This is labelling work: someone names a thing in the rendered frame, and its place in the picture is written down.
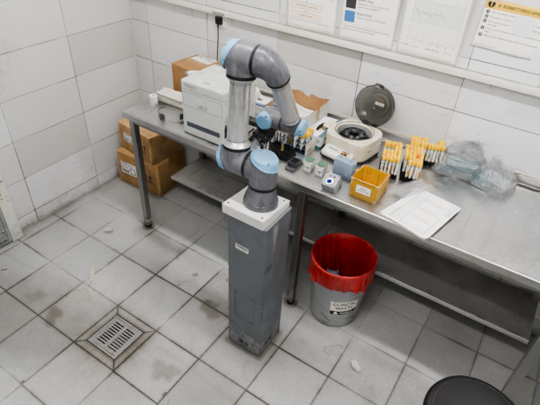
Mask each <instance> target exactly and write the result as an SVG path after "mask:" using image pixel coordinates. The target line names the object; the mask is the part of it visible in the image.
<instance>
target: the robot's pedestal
mask: <svg viewBox="0 0 540 405"><path fill-rule="evenodd" d="M291 210H292V208H291V207H288V208H287V209H286V210H285V211H284V212H283V213H281V214H280V215H279V216H278V217H277V218H276V219H275V220H274V221H273V222H272V223H271V224H270V225H269V226H267V227H266V228H265V229H264V230H263V231H261V230H260V229H258V228H255V227H253V226H251V225H249V224H247V223H245V222H243V221H241V220H238V219H236V218H234V217H232V216H230V215H228V302H229V339H230V340H231V341H233V342H234V343H236V344H237V345H239V346H241V347H243V348H244V349H245V350H247V351H249V352H251V353H252V354H254V355H255V356H257V357H259V356H260V355H261V354H262V353H263V352H264V351H265V349H266V348H267V347H268V345H269V344H270V343H271V341H272V340H273V339H274V337H275V336H276V335H277V334H278V333H279V328H280V314H281V306H282V297H283V289H284V274H285V265H286V257H287V250H288V234H289V226H290V218H291Z"/></svg>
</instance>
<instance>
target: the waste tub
mask: <svg viewBox="0 0 540 405"><path fill-rule="evenodd" d="M390 176H391V175H390V174H388V173H385V172H383V171H381V170H377V169H375V168H372V167H370V166H366V165H363V166H362V167H361V168H360V169H359V170H358V171H357V172H356V173H355V174H354V175H353V176H352V177H351V183H350V190H349V196H352V197H354V198H357V199H360V200H362V201H364V202H366V203H369V204H371V205H375V204H376V203H377V202H378V200H379V199H380V198H381V197H382V196H383V195H384V194H385V193H386V190H387V184H388V181H389V177H390Z"/></svg>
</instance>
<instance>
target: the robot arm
mask: <svg viewBox="0 0 540 405"><path fill-rule="evenodd" d="M220 64H221V66H222V68H224V69H226V77H227V78H228V79H229V81H230V83H229V99H228V114H227V137H226V138H225V139H224V140H223V142H222V143H221V144H220V145H219V147H218V150H217V152H216V161H217V163H218V165H219V167H220V168H222V169H224V170H226V171H228V172H232V173H233V174H238V175H239V176H242V177H244V178H247V179H248V187H247V190H246V192H245V194H244V196H243V204H244V206H245V207H246V208H247V209H248V210H250V211H254V212H257V213H268V212H272V211H274V210H275V209H276V208H277V207H278V203H279V199H278V197H277V192H276V182H277V175H278V170H279V159H278V157H277V156H276V155H275V154H274V153H273V152H272V151H270V150H268V149H258V147H257V146H259V147H261V146H262V147H263V146H264V144H265V143H268V142H269V141H271V139H273V137H274V136H275V134H274V133H275V132H276V131H277V130H278V129H279V130H281V131H284V132H286V133H291V134H293V135H294V136H295V135H296V136H299V137H302V136H304V135H305V133H306V131H307V128H308V121H306V120H304V119H301V118H300V115H299V112H298V109H297V104H296V101H295V99H294V95H293V91H292V88H291V85H290V83H289V81H290V79H291V76H290V73H289V70H288V67H287V65H286V63H285V62H284V60H283V59H282V58H281V56H280V55H279V54H278V53H277V52H276V51H275V50H274V49H272V48H271V47H269V46H266V45H262V44H258V43H253V42H250V41H247V40H244V39H230V40H229V41H227V42H226V44H225V46H224V47H223V49H222V51H221V55H220ZM256 78H260V79H262V80H263V81H265V83H266V85H267V86H268V87H269V88H270V89H271V90H272V94H273V96H274V99H275V102H274V103H273V104H271V105H270V106H269V107H267V108H266V109H265V110H264V111H262V112H261V113H260V114H259V115H258V116H257V117H256V118H255V117H251V116H250V106H251V95H252V83H253V82H254V81H255V80H256ZM249 125H251V126H254V127H256V128H257V129H255V130H254V132H253V133H252V135H251V136H250V137H249V139H248V126H249ZM251 147H252V148H254V150H251Z"/></svg>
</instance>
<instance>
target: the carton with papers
mask: <svg viewBox="0 0 540 405"><path fill-rule="evenodd" d="M292 93H293V95H294V99H295V101H296V104H297V109H298V112H299V115H300V118H301V119H304V120H306V121H308V127H309V128H310V127H311V126H313V125H314V124H316V123H317V122H318V121H319V120H320V119H321V118H323V117H324V116H327V113H328V107H329V100H328V99H323V98H319V97H317V96H314V95H313V94H311V95H310V96H306V95H305V93H303V92H302V91H301V90H297V89H296V90H294V89H293V90H292ZM274 102H275V101H274V100H273V101H271V102H270V103H269V104H267V105H266V108H267V107H269V106H270V105H271V104H273V103H274Z"/></svg>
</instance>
